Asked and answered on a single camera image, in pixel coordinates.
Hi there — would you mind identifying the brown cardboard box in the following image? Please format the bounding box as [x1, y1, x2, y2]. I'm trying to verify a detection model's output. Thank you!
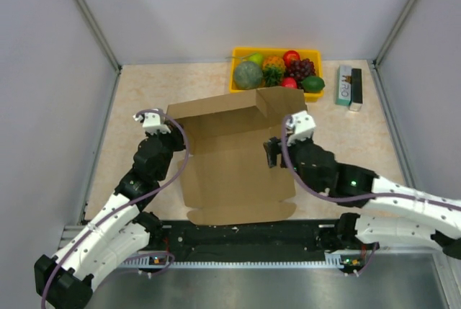
[167, 87, 306, 225]

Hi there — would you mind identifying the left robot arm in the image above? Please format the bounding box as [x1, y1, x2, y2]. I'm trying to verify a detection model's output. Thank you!
[34, 120, 189, 308]

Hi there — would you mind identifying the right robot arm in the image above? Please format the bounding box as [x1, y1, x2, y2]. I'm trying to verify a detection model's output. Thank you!
[263, 138, 460, 259]

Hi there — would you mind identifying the red apple at front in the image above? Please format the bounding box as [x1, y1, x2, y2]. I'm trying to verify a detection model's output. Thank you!
[281, 77, 297, 89]

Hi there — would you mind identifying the red apple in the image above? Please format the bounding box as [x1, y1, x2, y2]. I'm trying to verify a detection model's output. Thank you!
[282, 50, 300, 68]
[281, 77, 297, 89]

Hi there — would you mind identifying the dark green lime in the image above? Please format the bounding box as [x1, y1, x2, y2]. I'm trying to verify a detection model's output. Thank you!
[301, 76, 325, 93]

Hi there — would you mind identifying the green netted melon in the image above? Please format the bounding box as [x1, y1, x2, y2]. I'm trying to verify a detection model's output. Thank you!
[233, 61, 263, 90]

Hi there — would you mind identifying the orange pineapple with leaves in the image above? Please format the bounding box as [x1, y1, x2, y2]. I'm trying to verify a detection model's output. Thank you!
[262, 55, 286, 87]

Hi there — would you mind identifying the dark purple grape bunch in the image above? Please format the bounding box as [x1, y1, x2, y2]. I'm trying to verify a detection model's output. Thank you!
[285, 59, 316, 83]

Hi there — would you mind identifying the white and black carton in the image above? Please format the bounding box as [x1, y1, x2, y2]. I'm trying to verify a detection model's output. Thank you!
[334, 65, 363, 112]

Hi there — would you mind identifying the light green apple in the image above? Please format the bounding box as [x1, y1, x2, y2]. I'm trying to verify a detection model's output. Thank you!
[246, 53, 264, 67]

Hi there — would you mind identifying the red apple at back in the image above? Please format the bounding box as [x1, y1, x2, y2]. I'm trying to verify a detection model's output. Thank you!
[282, 50, 300, 68]

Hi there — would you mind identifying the yellow plastic fruit bin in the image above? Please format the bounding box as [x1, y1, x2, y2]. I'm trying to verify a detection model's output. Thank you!
[228, 47, 324, 102]

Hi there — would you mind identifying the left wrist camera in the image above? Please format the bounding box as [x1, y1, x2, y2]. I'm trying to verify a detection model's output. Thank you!
[133, 108, 171, 135]

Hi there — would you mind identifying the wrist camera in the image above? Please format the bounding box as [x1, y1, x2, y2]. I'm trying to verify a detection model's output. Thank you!
[133, 108, 171, 135]
[282, 110, 316, 147]

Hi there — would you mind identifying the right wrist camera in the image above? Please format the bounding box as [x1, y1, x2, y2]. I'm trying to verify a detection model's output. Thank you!
[282, 110, 316, 147]

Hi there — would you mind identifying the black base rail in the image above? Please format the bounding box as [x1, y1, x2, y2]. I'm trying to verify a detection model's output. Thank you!
[61, 219, 449, 270]

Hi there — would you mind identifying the left aluminium frame post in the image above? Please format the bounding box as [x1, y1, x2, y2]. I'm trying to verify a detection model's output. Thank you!
[73, 0, 121, 73]

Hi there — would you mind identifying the aluminium frame post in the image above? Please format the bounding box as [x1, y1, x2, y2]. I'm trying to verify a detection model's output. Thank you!
[73, 0, 121, 73]
[373, 0, 419, 68]

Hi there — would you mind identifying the right aluminium frame post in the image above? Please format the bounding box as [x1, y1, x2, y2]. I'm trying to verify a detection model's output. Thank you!
[373, 0, 419, 68]

